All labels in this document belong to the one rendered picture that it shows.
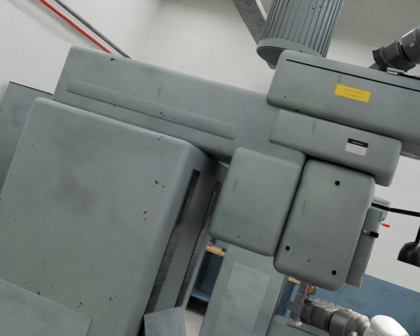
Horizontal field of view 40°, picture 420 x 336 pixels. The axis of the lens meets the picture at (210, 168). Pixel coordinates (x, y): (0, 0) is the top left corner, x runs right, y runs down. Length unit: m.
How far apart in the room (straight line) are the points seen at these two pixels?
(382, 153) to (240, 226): 0.41
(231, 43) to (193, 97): 7.34
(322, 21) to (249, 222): 0.60
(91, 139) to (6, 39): 5.22
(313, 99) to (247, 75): 7.21
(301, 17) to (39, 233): 0.93
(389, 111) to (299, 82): 0.24
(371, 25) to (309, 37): 7.12
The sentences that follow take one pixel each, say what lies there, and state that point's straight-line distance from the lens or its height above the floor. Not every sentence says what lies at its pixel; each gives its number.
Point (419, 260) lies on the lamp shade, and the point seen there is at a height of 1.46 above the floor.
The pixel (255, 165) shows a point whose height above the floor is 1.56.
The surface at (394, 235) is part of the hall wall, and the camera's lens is 8.10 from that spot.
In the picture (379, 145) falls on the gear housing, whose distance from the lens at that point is 1.50.
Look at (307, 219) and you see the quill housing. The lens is 1.51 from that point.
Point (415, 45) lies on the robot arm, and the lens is 1.58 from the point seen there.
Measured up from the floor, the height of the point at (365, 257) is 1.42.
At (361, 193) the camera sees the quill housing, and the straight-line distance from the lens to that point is 1.50.
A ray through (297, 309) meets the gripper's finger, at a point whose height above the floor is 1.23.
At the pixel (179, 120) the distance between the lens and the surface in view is 1.61.
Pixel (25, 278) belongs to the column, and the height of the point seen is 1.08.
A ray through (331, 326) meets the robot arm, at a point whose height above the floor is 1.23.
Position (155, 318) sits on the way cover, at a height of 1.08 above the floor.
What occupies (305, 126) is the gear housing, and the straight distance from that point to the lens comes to 1.52.
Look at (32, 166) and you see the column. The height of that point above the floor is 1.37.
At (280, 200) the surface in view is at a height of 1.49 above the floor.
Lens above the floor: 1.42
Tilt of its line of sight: 3 degrees up
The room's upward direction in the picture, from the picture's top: 19 degrees clockwise
